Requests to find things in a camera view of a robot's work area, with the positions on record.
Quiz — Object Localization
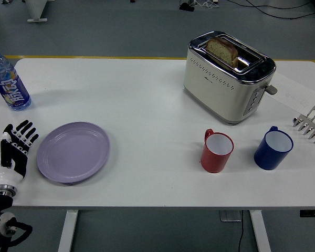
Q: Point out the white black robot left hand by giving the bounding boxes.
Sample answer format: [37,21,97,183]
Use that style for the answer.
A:
[0,120,39,188]

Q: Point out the lilac round plate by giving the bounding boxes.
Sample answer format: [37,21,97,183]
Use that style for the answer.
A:
[36,121,111,184]

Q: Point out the red mug white inside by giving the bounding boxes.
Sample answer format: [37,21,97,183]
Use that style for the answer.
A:
[200,128,235,174]

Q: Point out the blue labelled drink bottle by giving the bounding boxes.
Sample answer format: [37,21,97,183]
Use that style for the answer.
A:
[0,46,32,112]

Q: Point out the white table leg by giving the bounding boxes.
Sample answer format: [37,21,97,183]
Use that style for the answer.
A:
[57,209,78,252]
[249,209,271,252]

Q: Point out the white stand foot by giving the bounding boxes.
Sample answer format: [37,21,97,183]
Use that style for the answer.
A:
[24,0,48,23]

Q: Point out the grey box under table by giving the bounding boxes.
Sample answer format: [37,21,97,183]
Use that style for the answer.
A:
[219,210,243,223]

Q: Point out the cream steel toaster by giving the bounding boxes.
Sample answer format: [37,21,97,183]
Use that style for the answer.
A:
[183,30,278,125]

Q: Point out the black floor device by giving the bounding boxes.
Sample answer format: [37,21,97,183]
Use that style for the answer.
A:
[178,2,195,12]

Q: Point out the brown bread slice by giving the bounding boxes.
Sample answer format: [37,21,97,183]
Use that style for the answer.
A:
[205,36,239,67]

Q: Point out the blue mug white inside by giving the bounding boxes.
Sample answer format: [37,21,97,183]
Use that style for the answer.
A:
[253,125,295,171]

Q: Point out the white paper sheet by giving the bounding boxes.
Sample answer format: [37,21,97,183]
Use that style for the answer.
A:
[264,71,315,114]

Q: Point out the silver metal rack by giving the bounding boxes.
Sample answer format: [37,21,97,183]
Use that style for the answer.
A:
[292,106,315,144]

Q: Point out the black hanging cable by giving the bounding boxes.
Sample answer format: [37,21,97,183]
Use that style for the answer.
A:
[237,210,245,252]

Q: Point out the white floor cables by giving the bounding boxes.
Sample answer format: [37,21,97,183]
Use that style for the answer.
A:
[193,0,219,8]

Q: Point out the black floor cable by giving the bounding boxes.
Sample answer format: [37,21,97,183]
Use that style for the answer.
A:
[227,0,315,20]

